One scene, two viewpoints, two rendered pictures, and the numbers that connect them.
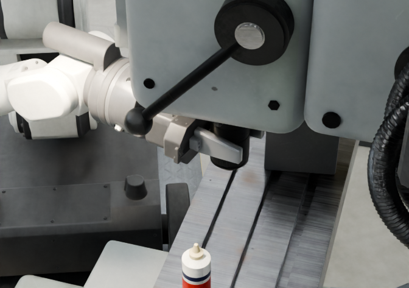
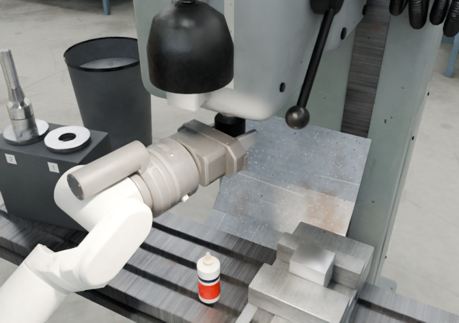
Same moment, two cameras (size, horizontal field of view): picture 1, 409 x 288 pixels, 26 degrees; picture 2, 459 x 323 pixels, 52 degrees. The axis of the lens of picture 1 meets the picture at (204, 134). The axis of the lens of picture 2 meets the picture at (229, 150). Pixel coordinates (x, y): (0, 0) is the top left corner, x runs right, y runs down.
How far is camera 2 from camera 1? 0.95 m
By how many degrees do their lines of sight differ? 62
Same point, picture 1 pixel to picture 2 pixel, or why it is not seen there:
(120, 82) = (170, 160)
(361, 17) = not seen: outside the picture
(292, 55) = not seen: hidden behind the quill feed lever
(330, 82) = (345, 6)
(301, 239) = (173, 228)
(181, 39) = (295, 31)
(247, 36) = not seen: outside the picture
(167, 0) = not seen: outside the picture
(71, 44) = (115, 169)
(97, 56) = (143, 158)
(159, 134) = (218, 167)
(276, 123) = not seen: hidden behind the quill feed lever
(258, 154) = (74, 233)
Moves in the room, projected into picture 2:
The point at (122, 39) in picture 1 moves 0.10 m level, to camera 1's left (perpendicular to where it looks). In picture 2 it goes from (199, 100) to (175, 144)
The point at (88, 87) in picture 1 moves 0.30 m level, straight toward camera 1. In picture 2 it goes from (146, 192) to (391, 195)
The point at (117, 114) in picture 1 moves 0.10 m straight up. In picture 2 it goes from (187, 184) to (182, 117)
